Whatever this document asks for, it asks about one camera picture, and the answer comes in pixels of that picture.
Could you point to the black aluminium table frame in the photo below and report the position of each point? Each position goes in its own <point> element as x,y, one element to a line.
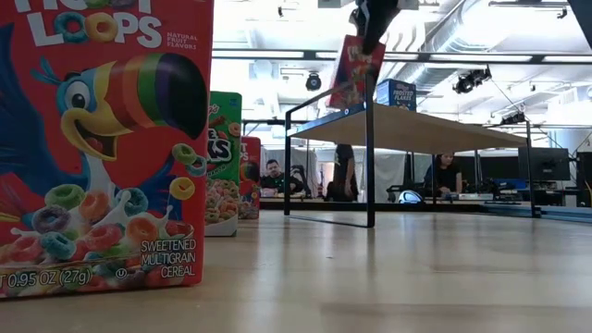
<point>324,206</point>

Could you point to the black computer monitor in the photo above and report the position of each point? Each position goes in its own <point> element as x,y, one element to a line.
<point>543,164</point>

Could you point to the green Apple Jacks cereal box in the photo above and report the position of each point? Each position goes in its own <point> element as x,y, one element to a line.
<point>226,139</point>

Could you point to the blue Frosted Flakes cereal box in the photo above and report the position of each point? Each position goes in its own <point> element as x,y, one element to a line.
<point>398,94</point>

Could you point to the red Froot Loops cereal box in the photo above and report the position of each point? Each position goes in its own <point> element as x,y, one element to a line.
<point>349,78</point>
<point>115,162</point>
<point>250,157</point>

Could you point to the white blue round object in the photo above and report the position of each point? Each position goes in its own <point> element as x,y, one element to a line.
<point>409,197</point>

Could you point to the black overhead crossbar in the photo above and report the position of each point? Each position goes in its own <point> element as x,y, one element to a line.
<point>462,57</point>

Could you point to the silver ceiling duct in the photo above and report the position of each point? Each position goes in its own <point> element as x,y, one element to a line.
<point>444,37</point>

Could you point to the black hanging camera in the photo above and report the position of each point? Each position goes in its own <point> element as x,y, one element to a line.
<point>313,82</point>

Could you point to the person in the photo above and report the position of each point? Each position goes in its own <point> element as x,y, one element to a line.
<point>275,178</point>
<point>444,176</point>
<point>344,171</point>

